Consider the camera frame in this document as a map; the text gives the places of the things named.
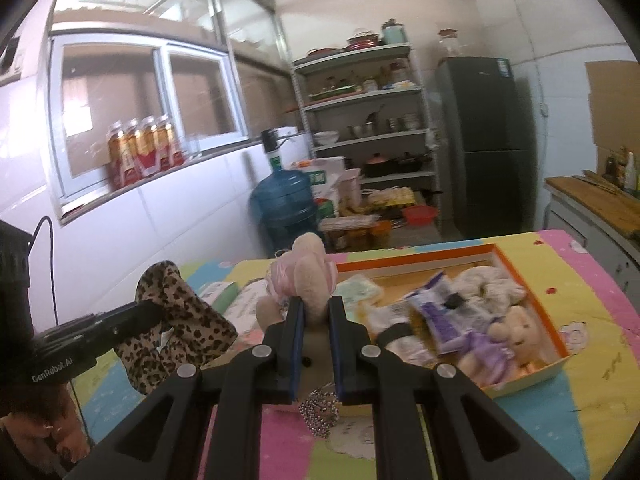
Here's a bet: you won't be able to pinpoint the green tissue box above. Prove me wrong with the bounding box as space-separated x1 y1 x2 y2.
197 280 241 311

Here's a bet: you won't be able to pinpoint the black band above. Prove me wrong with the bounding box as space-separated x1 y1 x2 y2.
377 322 416 346

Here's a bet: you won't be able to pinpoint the leopard print cloth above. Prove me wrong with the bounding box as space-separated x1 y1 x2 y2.
117 260 240 396

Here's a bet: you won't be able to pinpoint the black water pump dispenser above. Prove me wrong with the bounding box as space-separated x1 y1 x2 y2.
260 128 301 153

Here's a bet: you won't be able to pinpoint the blue water jug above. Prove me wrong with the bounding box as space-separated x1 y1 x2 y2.
250 152 321 253

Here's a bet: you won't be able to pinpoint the white bag green label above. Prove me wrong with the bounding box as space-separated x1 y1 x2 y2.
292 156 348 201

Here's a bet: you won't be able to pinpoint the beige bunny plush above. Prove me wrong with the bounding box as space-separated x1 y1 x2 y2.
255 232 342 441

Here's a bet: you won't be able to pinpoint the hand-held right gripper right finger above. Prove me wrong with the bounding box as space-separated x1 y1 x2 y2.
327 295 576 480

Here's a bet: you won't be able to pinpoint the red label drink bottle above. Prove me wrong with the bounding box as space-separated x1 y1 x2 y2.
107 121 129 191
157 114 185 168
141 116 164 173
125 119 147 181

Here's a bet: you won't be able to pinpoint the brown cardboard sheet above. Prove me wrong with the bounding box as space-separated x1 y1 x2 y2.
585 60 640 166

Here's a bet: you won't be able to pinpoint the red plastic basket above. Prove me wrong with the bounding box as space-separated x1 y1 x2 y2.
402 205 436 226

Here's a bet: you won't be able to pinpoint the red pan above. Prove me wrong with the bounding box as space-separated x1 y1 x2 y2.
345 30 381 51

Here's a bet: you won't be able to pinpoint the black pot red lid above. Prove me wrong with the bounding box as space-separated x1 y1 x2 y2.
362 152 398 177

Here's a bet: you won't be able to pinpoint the white fluffy cloth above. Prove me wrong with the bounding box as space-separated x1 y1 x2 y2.
452 265 528 311

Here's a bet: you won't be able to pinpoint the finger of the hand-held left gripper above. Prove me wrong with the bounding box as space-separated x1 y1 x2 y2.
92 301 165 343

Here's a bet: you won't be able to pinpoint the black frying pan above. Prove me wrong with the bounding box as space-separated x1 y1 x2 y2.
397 152 433 173

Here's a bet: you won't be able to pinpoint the colourful printed bed sheet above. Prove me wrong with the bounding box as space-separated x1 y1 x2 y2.
70 229 640 480

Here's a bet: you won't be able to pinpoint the purple snack packet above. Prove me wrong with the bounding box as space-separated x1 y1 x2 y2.
404 270 493 356

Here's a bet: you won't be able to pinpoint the black cable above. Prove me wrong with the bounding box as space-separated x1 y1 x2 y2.
27 216 96 448

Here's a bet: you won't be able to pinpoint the dark grey refrigerator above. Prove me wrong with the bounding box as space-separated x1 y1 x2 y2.
435 56 538 240

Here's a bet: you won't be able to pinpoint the sliding window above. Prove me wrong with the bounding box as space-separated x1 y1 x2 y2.
50 30 251 221

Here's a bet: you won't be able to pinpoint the egg carton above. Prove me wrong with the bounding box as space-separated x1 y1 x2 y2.
367 186 417 208

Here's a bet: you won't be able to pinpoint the teal storage jar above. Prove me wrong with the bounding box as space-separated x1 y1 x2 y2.
381 18 408 45

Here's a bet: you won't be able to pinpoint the metal bowls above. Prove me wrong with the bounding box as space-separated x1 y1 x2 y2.
387 112 421 132

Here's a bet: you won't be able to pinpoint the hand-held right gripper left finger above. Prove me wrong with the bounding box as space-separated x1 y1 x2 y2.
65 296 307 480

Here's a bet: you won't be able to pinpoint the glass jar with lid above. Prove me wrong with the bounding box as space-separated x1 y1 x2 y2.
438 28 461 61

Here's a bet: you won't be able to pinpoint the orange rimmed cardboard box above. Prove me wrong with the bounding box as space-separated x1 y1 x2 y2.
330 242 575 401

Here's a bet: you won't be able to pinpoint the floral tissue pack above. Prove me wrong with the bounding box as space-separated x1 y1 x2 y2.
225 277 273 333

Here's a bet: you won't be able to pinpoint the person's left hand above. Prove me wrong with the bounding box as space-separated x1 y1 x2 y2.
0 385 95 478

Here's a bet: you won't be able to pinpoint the white patterned soft pack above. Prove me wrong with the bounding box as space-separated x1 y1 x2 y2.
370 305 437 367

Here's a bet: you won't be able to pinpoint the grey metal shelf rack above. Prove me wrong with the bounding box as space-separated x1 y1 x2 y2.
291 42 443 221

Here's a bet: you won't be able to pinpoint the beige teddy bear purple dress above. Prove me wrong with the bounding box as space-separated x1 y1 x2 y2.
457 305 543 388

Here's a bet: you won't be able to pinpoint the row of condiment bottles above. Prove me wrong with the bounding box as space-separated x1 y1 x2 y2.
320 62 417 92

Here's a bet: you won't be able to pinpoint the clear crate of jars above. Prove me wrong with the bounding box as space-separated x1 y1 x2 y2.
319 215 393 251

